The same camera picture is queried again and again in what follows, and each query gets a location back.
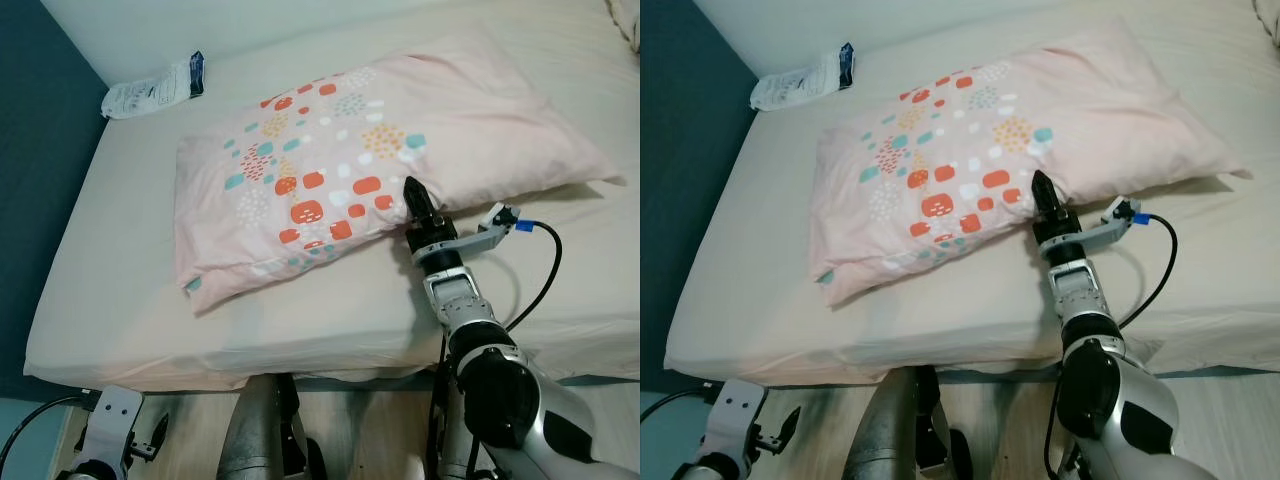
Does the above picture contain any pink patterned pillow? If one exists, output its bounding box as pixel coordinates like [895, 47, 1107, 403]
[808, 40, 1253, 309]
[173, 40, 623, 316]

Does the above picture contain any grey robot left leg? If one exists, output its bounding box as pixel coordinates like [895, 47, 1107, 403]
[217, 371, 327, 480]
[843, 366, 967, 480]

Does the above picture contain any bed with beige sheet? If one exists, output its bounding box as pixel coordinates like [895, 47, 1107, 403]
[22, 0, 640, 391]
[663, 0, 1280, 387]

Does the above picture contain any white plastic wipes packet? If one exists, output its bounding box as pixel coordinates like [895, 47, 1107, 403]
[102, 52, 206, 121]
[750, 43, 856, 112]

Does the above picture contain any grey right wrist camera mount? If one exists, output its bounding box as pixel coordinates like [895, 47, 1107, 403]
[440, 203, 523, 264]
[1065, 197, 1141, 257]

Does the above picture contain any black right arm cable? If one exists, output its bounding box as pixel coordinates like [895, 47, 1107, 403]
[428, 222, 564, 480]
[1043, 212, 1180, 480]

